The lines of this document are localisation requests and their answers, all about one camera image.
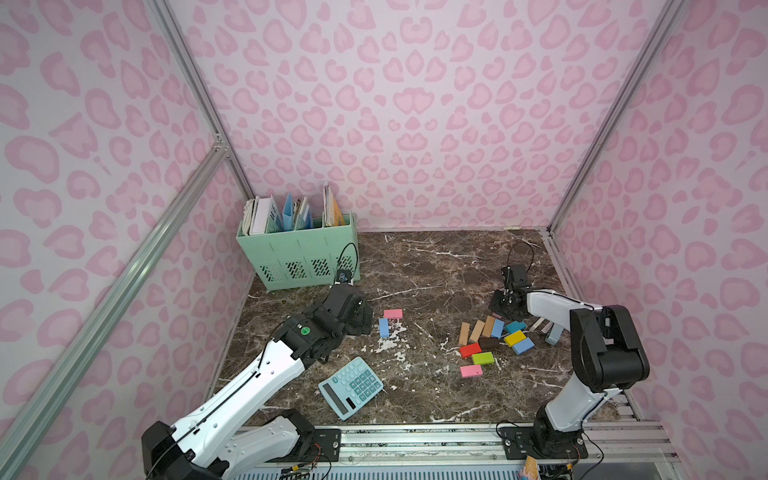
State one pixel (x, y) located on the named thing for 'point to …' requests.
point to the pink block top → (393, 314)
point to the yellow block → (515, 338)
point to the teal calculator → (350, 388)
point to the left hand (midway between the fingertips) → (352, 306)
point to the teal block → (515, 326)
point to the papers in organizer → (262, 216)
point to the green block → (483, 358)
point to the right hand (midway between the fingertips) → (495, 303)
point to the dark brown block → (489, 344)
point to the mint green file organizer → (295, 257)
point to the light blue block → (523, 346)
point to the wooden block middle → (477, 330)
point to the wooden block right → (488, 326)
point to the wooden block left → (464, 334)
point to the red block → (470, 350)
